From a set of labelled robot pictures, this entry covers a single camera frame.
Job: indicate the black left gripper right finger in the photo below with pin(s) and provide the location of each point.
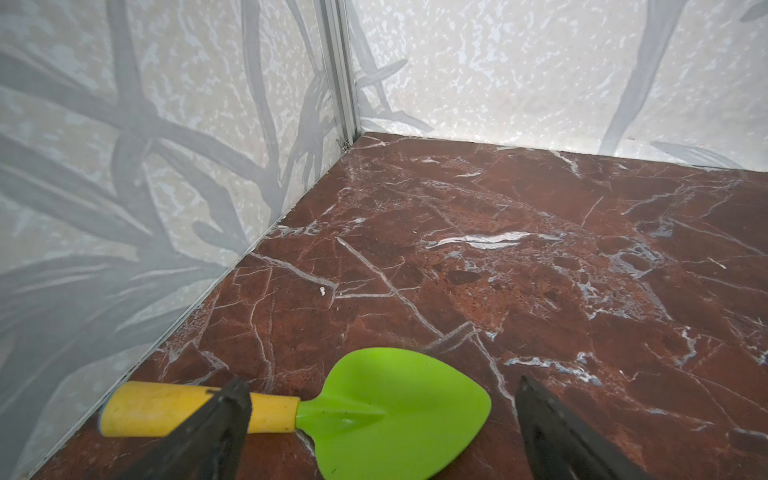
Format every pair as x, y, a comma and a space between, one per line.
560, 445

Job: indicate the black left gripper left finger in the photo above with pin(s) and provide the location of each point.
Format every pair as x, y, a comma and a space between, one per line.
207, 445

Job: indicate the green yellow toy trowel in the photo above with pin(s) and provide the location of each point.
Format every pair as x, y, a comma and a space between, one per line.
383, 413

